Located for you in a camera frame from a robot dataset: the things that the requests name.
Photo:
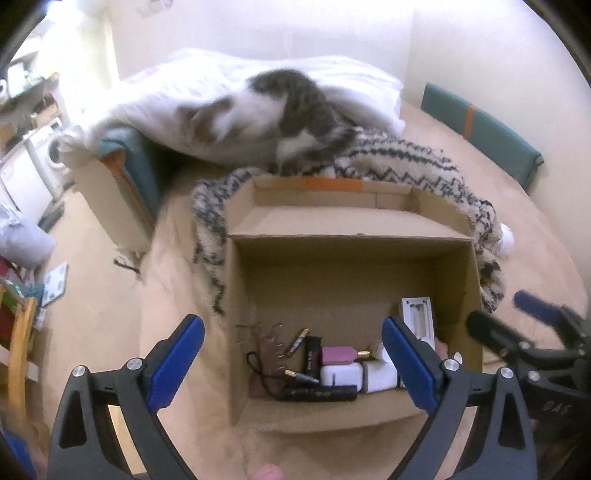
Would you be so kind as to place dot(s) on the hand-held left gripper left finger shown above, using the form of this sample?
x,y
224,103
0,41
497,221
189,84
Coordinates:
x,y
178,364

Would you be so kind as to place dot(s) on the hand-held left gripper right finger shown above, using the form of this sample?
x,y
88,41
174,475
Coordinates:
x,y
411,364

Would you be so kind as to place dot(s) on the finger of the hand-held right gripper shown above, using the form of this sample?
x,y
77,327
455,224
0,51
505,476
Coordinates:
x,y
531,301
494,330

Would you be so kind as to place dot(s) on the small white bottle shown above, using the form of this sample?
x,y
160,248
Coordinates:
x,y
378,376

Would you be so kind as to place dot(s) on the long white box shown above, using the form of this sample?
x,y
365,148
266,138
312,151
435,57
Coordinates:
x,y
418,318

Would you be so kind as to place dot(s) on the white charger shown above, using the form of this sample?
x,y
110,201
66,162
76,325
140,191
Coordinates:
x,y
339,374

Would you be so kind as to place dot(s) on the small pink bottle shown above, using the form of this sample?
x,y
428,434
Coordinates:
x,y
337,356

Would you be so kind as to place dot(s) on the black lipstick tube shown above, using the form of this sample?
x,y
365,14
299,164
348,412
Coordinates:
x,y
311,355

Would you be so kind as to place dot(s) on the brown cardboard box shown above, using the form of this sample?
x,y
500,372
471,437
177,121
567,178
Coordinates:
x,y
332,277

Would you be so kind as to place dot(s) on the beige bed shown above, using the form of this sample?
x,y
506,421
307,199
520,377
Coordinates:
x,y
531,240

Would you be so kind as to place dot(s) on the bathroom scale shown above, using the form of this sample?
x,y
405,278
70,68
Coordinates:
x,y
54,284

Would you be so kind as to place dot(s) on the teal cushion with orange stripe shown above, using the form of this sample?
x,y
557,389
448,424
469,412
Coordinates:
x,y
489,134

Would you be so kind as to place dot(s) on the patterned fuzzy blanket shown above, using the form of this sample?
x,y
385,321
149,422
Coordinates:
x,y
415,157

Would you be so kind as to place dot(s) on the white plastic bag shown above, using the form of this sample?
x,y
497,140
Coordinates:
x,y
23,240

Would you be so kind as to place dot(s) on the white base cabinet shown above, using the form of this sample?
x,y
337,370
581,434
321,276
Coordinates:
x,y
23,189

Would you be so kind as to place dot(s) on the white washing machine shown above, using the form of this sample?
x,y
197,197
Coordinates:
x,y
48,152

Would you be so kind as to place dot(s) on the white duvet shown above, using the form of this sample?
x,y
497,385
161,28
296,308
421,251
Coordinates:
x,y
161,101

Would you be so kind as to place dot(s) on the grey and white cat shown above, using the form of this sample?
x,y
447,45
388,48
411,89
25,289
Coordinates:
x,y
295,106

